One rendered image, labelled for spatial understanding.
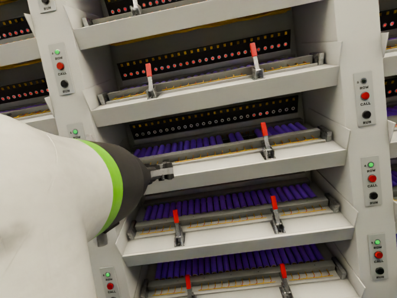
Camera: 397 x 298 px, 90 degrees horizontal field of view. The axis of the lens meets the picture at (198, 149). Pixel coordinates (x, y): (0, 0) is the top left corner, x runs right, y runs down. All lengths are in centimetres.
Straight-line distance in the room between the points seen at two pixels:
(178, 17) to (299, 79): 32
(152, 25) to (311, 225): 64
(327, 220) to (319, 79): 36
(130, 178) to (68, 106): 43
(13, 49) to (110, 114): 29
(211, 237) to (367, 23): 63
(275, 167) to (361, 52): 32
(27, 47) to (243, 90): 55
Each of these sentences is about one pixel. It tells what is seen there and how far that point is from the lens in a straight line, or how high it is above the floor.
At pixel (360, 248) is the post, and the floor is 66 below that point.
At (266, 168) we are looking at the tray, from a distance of 53.
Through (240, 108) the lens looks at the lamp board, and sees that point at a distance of 65.
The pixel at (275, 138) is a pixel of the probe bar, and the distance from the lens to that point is 58.
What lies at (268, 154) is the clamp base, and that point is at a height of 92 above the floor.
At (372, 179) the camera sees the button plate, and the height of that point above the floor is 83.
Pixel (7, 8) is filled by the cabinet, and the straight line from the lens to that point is 106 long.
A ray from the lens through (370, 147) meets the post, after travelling 62.
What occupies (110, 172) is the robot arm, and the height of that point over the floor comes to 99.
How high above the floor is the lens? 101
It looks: 6 degrees down
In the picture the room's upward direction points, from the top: 10 degrees counter-clockwise
